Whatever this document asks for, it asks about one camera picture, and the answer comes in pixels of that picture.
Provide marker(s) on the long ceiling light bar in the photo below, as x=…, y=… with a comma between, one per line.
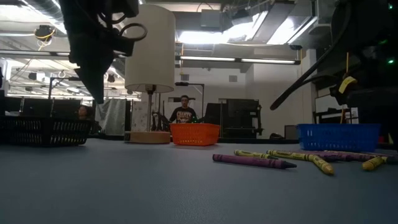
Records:
x=217, y=58
x=31, y=53

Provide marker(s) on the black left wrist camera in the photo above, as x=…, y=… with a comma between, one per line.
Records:
x=124, y=46

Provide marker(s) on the person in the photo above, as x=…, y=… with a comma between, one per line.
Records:
x=183, y=115
x=83, y=112

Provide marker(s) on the black metal frame stand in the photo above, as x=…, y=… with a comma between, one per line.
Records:
x=57, y=79

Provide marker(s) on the row of black monitors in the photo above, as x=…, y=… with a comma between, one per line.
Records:
x=37, y=107

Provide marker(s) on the grey fabric cover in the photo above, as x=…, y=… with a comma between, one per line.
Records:
x=113, y=118

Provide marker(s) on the grey wall vent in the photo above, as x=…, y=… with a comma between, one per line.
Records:
x=233, y=78
x=184, y=77

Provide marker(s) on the black overhead camera stand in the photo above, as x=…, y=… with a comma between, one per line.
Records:
x=186, y=83

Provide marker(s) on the yellow tag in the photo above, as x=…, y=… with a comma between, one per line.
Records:
x=346, y=84

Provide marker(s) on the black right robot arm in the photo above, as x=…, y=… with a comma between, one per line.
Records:
x=367, y=31

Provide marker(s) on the white shade wooden base lamp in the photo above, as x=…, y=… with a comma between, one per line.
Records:
x=155, y=62

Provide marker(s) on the background black robot arm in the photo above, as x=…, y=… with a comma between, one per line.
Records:
x=158, y=123

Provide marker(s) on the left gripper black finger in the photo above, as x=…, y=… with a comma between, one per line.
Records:
x=94, y=77

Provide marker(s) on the grey box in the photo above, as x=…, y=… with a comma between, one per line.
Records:
x=291, y=132

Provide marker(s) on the blue plastic basket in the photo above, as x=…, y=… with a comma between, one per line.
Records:
x=339, y=137

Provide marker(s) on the white board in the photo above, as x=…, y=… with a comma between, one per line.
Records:
x=326, y=104

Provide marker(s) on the blue-grey table mat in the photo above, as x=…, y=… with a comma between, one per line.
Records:
x=124, y=186

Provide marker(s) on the orange plastic basket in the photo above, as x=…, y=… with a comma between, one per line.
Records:
x=194, y=134

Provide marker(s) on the black dome object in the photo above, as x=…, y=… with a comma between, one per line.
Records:
x=276, y=136

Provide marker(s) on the grey ceiling unit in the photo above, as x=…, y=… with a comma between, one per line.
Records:
x=214, y=20

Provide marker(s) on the silver ventilation duct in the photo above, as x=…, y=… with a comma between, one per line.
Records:
x=49, y=12

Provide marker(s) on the ceiling dome camera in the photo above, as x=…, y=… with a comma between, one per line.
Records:
x=295, y=47

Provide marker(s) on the black plastic basket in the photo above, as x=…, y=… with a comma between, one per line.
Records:
x=46, y=130

